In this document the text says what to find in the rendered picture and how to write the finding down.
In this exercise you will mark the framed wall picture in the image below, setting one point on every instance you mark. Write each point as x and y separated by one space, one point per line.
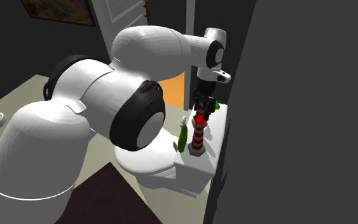
61 11

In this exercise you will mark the white panelled door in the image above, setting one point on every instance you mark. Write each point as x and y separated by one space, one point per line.
119 15

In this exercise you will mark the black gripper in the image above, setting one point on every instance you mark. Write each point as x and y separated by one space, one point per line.
205 90

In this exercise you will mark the white toilet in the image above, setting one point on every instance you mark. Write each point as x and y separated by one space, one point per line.
154 158

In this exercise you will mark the green bottle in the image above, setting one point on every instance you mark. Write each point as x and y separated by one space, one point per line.
182 139

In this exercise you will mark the red white striped lighthouse figure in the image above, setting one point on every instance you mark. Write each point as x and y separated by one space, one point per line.
198 136

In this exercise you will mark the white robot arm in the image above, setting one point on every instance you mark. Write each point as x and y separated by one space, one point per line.
57 130

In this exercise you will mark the small green object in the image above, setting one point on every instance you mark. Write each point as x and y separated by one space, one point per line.
217 105

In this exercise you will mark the dark red rug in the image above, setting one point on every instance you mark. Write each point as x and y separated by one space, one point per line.
110 198

